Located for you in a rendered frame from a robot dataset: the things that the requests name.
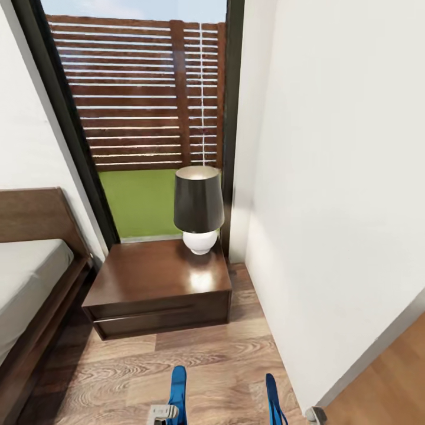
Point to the sliding door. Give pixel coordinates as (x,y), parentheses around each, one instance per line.
(388,391)

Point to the sandal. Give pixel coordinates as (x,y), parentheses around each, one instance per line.
(177,398)
(275,411)

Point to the bed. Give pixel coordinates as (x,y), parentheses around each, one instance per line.
(45,269)

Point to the nightstand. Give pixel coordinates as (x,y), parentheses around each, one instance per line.
(155,287)

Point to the fixed window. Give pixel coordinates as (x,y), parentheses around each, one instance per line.
(140,89)

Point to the table lamp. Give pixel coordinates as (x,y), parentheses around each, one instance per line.
(198,206)

